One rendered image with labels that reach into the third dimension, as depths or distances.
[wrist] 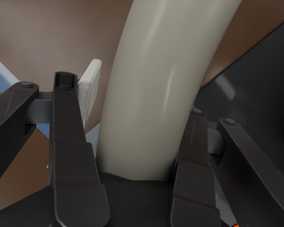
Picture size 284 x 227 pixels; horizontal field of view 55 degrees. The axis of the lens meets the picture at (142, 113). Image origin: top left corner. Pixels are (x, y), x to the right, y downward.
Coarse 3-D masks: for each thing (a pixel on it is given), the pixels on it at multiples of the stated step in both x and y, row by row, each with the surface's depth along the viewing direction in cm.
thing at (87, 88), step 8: (96, 64) 20; (88, 72) 18; (96, 72) 18; (80, 80) 16; (88, 80) 16; (96, 80) 19; (80, 88) 15; (88, 88) 15; (96, 88) 21; (80, 96) 16; (88, 96) 16; (80, 104) 16; (88, 104) 16; (88, 112) 17
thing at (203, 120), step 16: (192, 112) 15; (192, 128) 13; (192, 144) 12; (176, 160) 11; (192, 160) 10; (176, 176) 8; (192, 176) 9; (208, 176) 9; (176, 192) 8; (192, 192) 8; (208, 192) 8; (176, 208) 7; (192, 208) 7; (208, 208) 7; (176, 224) 6; (192, 224) 6; (208, 224) 6
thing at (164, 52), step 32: (160, 0) 7; (192, 0) 7; (224, 0) 7; (128, 32) 8; (160, 32) 7; (192, 32) 7; (224, 32) 8; (128, 64) 8; (160, 64) 8; (192, 64) 8; (128, 96) 8; (160, 96) 8; (192, 96) 9; (128, 128) 8; (160, 128) 8; (96, 160) 10; (128, 160) 9; (160, 160) 9
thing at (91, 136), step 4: (92, 128) 112; (96, 128) 112; (88, 132) 112; (92, 132) 112; (96, 132) 112; (88, 136) 113; (92, 136) 113; (96, 136) 113; (88, 140) 114; (92, 140) 113; (96, 140) 113; (92, 144) 114; (96, 144) 109
